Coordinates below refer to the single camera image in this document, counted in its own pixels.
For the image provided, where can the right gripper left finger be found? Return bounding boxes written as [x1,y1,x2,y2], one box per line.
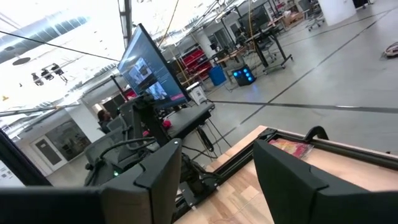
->
[101,138,183,224]

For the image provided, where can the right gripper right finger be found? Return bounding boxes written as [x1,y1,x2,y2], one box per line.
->
[253,139,329,224]

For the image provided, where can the red snack packet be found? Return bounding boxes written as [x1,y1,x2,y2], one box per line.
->
[269,138,314,159]

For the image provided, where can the dark computer desk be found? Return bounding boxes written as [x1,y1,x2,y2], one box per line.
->
[163,102,215,139]

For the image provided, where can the person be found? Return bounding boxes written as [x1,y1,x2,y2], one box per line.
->
[96,109,113,134]

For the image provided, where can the black computer tower blue lights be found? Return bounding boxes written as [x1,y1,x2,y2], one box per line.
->
[231,64,257,87]

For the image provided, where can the computer monitor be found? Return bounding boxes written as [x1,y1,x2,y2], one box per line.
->
[117,23,191,109]

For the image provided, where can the blue plastic bin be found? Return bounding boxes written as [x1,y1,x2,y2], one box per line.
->
[208,65,227,86]

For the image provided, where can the red storage shelf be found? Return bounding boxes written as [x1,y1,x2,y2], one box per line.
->
[182,48,214,80]

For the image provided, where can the black frame clamp hook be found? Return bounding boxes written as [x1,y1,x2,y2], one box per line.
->
[303,125,330,141]

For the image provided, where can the ceiling camera cluster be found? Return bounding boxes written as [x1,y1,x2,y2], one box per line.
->
[30,63,68,87]

